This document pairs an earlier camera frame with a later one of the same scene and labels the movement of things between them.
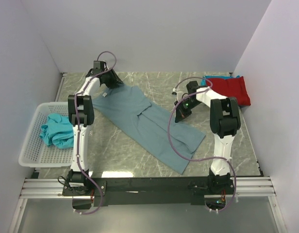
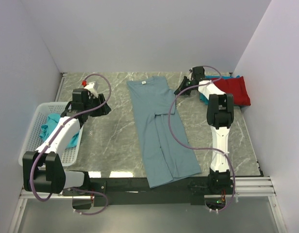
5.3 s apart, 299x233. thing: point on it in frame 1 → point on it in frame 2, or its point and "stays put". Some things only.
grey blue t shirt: x=169 y=141 → x=166 y=158
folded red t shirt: x=231 y=87 stays put
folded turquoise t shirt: x=204 y=82 stays put
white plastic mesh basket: x=36 y=152 stays put
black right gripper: x=180 y=113 → x=181 y=86
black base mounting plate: x=129 y=191 stays put
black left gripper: x=115 y=79 → x=104 y=109
